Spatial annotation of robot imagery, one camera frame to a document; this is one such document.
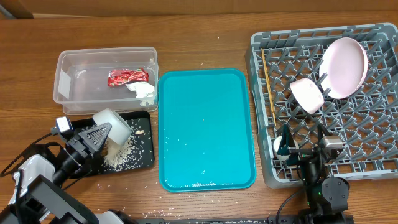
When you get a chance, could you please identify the black tray bin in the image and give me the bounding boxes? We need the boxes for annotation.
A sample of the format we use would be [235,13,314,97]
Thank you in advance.
[72,111,155,179]

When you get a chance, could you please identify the large pink plate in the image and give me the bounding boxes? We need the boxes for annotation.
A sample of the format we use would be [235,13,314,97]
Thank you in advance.
[319,37,368,99]

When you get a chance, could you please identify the small pink bowl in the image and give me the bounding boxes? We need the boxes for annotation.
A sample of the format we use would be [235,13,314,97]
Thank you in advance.
[290,78,324,114]

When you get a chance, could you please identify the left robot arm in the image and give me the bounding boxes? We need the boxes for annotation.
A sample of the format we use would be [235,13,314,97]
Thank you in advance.
[1,117,135,223]

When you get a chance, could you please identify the white napkin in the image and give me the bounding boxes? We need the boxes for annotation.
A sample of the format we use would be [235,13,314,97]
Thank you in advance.
[126,81,155,106]

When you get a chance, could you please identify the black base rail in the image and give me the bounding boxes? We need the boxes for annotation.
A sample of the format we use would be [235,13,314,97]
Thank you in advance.
[133,215,354,224]

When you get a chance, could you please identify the grey dishwasher rack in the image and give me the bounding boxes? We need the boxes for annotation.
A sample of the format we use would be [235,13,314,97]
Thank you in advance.
[245,23,397,189]

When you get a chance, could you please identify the white paper cup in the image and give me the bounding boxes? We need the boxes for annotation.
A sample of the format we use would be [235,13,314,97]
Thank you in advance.
[273,136,289,161]

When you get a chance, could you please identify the wooden chopstick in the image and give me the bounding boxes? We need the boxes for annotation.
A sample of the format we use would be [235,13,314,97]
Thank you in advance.
[261,47,276,125]
[261,49,277,127]

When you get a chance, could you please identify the teal serving tray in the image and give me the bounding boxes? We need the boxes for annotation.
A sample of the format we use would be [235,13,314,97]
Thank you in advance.
[158,68,257,192]

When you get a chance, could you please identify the clear plastic bin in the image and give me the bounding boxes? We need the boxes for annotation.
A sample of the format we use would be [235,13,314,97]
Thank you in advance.
[53,47,159,115]

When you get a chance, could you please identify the red silver snack wrapper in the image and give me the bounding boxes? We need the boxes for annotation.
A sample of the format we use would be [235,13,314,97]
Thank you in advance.
[108,68,149,86]

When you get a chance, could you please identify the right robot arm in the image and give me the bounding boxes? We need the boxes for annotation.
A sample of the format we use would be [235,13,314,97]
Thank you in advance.
[275,124,354,223]

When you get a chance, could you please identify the metal bowl with food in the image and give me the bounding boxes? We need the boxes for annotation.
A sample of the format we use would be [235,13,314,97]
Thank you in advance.
[93,108,132,146]

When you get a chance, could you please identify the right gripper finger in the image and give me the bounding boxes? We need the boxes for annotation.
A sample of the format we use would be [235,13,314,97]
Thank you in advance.
[278,124,299,156]
[317,124,333,148]

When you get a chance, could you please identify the spilled rice pile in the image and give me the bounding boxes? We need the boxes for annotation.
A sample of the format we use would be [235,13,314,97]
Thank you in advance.
[104,138,134,172]

